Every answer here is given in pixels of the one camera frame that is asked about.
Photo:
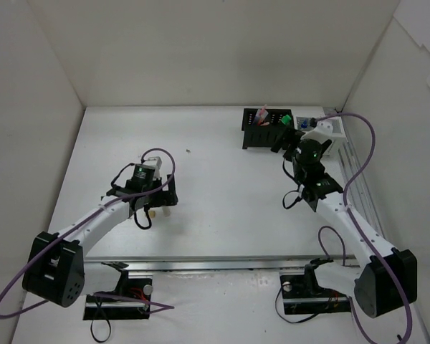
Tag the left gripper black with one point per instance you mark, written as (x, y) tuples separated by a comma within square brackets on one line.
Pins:
[(163, 197)]

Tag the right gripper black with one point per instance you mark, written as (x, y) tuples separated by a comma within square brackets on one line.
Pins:
[(284, 137)]

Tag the white eraser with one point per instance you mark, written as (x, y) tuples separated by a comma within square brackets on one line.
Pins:
[(166, 211)]

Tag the green cap highlighter marker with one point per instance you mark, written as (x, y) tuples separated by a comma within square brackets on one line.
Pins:
[(286, 120)]

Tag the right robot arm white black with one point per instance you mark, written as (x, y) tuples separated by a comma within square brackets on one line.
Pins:
[(387, 277)]

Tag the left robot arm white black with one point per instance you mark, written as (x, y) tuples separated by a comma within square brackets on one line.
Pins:
[(60, 274)]

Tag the black slotted pen holder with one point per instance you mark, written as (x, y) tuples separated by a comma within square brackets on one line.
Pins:
[(257, 136)]

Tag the white slotted pen holder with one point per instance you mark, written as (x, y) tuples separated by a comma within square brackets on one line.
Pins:
[(338, 138)]

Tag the pink translucent pen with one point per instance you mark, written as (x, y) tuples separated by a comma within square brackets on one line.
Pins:
[(260, 115)]

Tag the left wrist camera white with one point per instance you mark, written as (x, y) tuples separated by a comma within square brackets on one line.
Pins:
[(154, 163)]

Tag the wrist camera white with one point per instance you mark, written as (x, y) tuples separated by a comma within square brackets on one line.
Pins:
[(322, 132), (154, 163)]

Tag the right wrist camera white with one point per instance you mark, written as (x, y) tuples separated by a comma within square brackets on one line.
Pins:
[(322, 132)]

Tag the aluminium rail front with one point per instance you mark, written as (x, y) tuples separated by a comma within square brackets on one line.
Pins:
[(202, 264)]

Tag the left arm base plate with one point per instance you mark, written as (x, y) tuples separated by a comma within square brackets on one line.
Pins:
[(135, 290)]

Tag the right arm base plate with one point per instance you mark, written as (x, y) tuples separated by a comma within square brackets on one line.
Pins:
[(301, 296)]

